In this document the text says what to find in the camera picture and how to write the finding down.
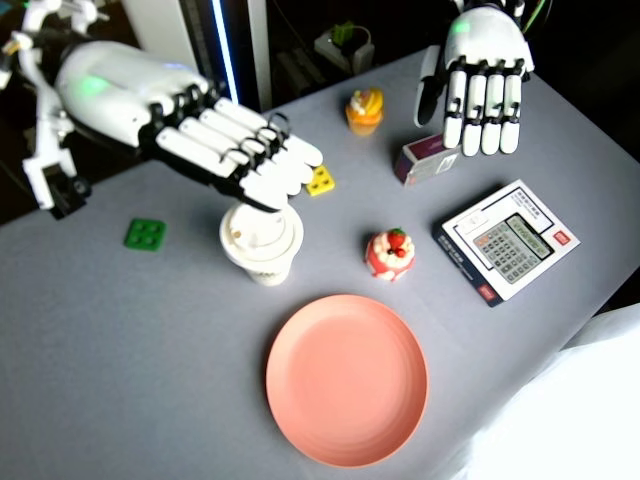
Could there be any green plug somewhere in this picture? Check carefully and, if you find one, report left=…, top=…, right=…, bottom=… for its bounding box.
left=331, top=20, right=357, bottom=45

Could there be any toy strawberry cream cake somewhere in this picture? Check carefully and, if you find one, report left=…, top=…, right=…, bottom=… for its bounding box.
left=364, top=227, right=417, bottom=283

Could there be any pink round plate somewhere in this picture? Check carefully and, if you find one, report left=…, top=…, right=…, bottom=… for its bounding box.
left=265, top=293, right=430, bottom=469

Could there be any white paper cup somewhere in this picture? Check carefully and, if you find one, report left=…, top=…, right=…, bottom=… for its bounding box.
left=218, top=202, right=305, bottom=287

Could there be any yellow four-hole block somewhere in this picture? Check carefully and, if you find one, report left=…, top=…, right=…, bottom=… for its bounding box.
left=304, top=164, right=337, bottom=198

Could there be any white column with blue light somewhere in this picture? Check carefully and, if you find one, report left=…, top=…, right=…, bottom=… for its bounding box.
left=119, top=0, right=274, bottom=114

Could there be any purple small box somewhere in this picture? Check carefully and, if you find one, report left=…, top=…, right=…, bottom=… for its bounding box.
left=393, top=133, right=462, bottom=187

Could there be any green cable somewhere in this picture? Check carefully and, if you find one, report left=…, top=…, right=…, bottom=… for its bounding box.
left=522, top=0, right=554, bottom=34

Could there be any grey table cloth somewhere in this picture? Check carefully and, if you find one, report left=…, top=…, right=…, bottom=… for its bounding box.
left=0, top=47, right=640, bottom=480

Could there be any white calculator box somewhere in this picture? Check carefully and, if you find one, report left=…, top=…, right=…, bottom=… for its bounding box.
left=431, top=178, right=582, bottom=308

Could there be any green four-hole block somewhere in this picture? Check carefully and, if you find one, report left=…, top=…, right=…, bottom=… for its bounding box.
left=123, top=217, right=168, bottom=252

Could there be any white sheet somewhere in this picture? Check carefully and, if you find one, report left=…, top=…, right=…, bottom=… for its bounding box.
left=449, top=304, right=640, bottom=480

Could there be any white power strip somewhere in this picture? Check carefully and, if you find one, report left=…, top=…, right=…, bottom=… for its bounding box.
left=313, top=24, right=376, bottom=76

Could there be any toy orange cupcake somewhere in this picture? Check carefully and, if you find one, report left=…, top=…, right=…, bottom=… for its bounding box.
left=344, top=87, right=385, bottom=137

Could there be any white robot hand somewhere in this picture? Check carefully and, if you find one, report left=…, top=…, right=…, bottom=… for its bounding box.
left=53, top=38, right=325, bottom=214
left=413, top=2, right=535, bottom=157

